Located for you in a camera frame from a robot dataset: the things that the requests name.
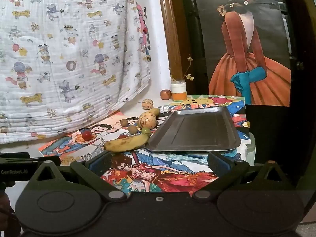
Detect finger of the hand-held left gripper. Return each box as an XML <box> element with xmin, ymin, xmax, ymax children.
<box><xmin>30</xmin><ymin>155</ymin><xmax>61</xmax><ymax>166</ymax></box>

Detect wall poster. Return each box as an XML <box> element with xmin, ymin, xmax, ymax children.
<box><xmin>191</xmin><ymin>0</ymin><xmax>292</xmax><ymax>107</ymax></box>

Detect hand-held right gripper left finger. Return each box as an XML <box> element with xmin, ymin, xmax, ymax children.
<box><xmin>28</xmin><ymin>150</ymin><xmax>126</xmax><ymax>201</ymax></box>

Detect dried yellow flower twigs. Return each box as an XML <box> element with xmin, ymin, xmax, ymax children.
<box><xmin>169</xmin><ymin>54</ymin><xmax>195</xmax><ymax>82</ymax></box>

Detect large striped pepino melon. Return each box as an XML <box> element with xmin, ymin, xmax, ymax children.
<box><xmin>138</xmin><ymin>112</ymin><xmax>157</xmax><ymax>129</ymax></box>

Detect colourful figures drawing sheet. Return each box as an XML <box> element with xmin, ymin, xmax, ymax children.
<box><xmin>101</xmin><ymin>105</ymin><xmax>250</xmax><ymax>193</ymax></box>

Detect yellow bear drawing sheet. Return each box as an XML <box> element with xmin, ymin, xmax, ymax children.
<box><xmin>170</xmin><ymin>94</ymin><xmax>245</xmax><ymax>109</ymax></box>

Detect small striped pepino melon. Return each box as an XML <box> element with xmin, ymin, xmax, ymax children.
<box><xmin>142</xmin><ymin>98</ymin><xmax>155</xmax><ymax>110</ymax></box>

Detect white and orange jar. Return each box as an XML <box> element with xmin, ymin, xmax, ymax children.
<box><xmin>171</xmin><ymin>80</ymin><xmax>187</xmax><ymax>102</ymax></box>

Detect large spotted banana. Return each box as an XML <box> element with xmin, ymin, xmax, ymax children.
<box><xmin>103</xmin><ymin>133</ymin><xmax>151</xmax><ymax>153</ymax></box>

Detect metal tray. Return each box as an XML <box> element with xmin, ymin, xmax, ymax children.
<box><xmin>146</xmin><ymin>107</ymin><xmax>242</xmax><ymax>152</ymax></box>

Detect printed blanket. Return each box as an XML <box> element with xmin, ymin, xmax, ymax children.
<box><xmin>0</xmin><ymin>0</ymin><xmax>151</xmax><ymax>145</ymax></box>

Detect brown wooden door frame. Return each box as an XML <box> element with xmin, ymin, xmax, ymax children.
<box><xmin>156</xmin><ymin>0</ymin><xmax>190</xmax><ymax>97</ymax></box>

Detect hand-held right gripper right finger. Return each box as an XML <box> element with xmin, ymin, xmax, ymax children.
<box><xmin>192</xmin><ymin>151</ymin><xmax>290</xmax><ymax>200</ymax></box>

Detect small banana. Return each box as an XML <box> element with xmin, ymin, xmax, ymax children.
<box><xmin>146</xmin><ymin>107</ymin><xmax>160</xmax><ymax>118</ymax></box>

